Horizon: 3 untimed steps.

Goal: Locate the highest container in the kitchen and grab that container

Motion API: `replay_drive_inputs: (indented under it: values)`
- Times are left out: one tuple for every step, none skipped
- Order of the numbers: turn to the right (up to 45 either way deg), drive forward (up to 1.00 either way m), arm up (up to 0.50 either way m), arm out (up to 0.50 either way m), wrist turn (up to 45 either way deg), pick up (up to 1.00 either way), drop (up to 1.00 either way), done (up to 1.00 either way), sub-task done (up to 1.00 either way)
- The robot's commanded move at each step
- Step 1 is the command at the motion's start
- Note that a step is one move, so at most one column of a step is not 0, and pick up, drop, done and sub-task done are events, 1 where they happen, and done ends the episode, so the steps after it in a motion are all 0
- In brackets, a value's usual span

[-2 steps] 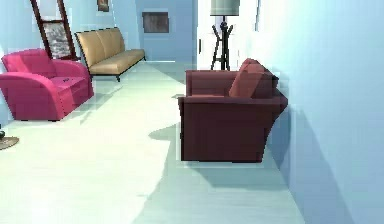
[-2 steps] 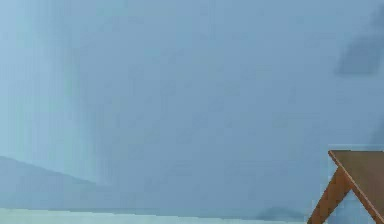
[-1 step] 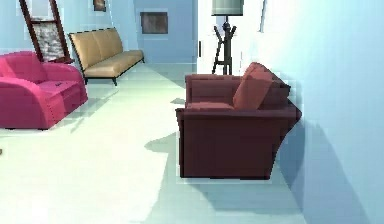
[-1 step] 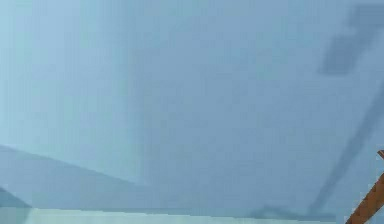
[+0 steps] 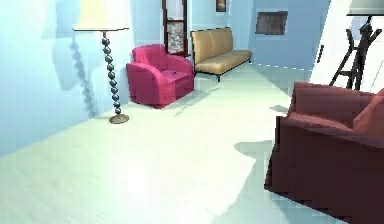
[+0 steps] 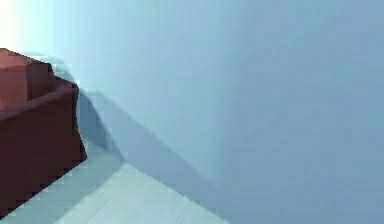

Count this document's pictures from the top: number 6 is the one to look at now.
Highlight dark red sofa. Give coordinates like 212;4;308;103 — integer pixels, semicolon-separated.
0;48;88;220

